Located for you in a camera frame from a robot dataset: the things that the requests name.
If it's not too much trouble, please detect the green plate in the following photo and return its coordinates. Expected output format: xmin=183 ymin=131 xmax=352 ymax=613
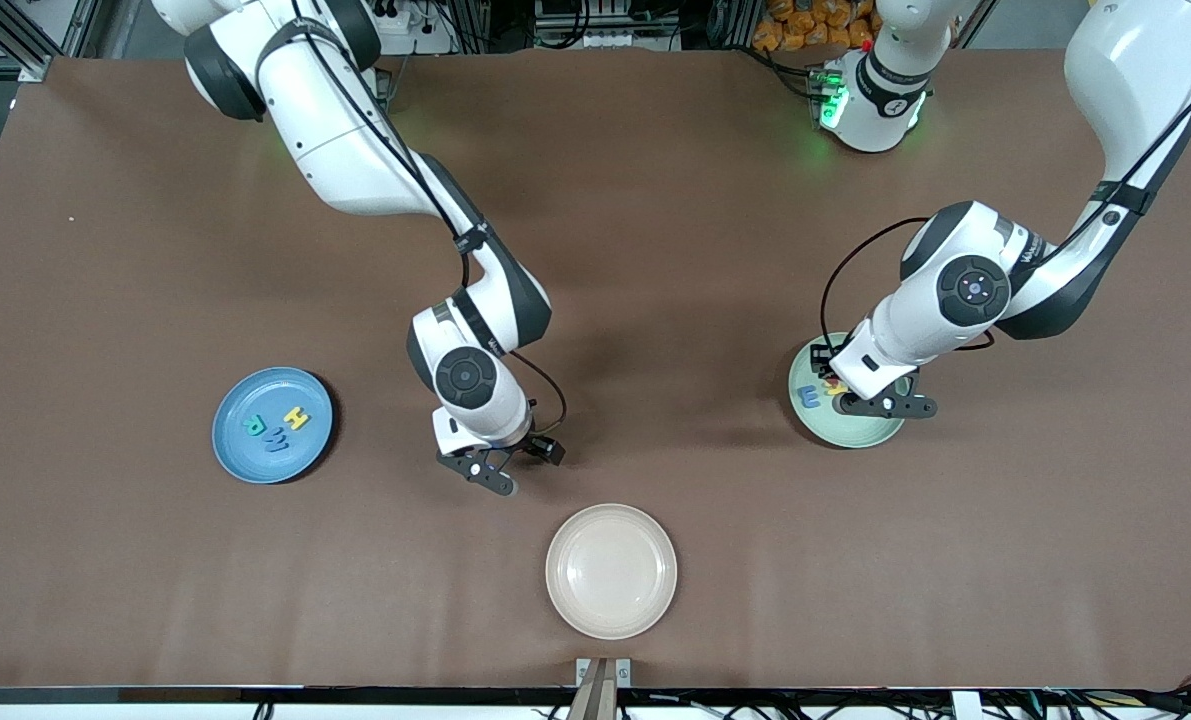
xmin=788 ymin=332 xmax=908 ymax=450

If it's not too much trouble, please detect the cream plate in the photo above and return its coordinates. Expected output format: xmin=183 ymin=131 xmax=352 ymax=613
xmin=545 ymin=503 xmax=679 ymax=641

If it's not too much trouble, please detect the blue plate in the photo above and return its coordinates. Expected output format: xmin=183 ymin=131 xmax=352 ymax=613
xmin=212 ymin=367 xmax=335 ymax=486

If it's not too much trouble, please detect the orange objects pile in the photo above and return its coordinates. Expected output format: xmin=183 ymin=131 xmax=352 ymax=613
xmin=752 ymin=0 xmax=881 ymax=53

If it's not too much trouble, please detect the brown table mat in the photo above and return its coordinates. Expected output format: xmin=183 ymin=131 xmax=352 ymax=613
xmin=0 ymin=50 xmax=1191 ymax=691

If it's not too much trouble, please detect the white vented device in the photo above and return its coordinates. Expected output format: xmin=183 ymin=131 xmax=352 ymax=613
xmin=535 ymin=0 xmax=656 ymax=49

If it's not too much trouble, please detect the white power strip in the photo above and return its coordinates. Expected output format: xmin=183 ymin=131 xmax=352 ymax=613
xmin=375 ymin=0 xmax=456 ymax=56

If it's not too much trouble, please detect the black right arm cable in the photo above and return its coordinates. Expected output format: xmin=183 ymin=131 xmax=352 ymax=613
xmin=290 ymin=0 xmax=568 ymax=433

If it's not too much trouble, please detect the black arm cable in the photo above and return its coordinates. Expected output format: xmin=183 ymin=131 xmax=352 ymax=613
xmin=290 ymin=0 xmax=568 ymax=433
xmin=821 ymin=40 xmax=1191 ymax=353

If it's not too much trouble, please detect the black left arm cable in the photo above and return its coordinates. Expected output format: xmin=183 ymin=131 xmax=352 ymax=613
xmin=821 ymin=40 xmax=1191 ymax=353

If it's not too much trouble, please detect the metal mount bracket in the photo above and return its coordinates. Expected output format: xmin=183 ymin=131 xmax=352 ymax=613
xmin=575 ymin=657 xmax=633 ymax=720

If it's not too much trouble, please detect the black cable bundle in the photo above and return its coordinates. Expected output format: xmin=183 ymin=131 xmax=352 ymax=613
xmin=955 ymin=685 xmax=1191 ymax=720

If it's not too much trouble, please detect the aluminium frame post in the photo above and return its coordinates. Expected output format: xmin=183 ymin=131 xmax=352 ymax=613
xmin=0 ymin=0 xmax=51 ymax=81

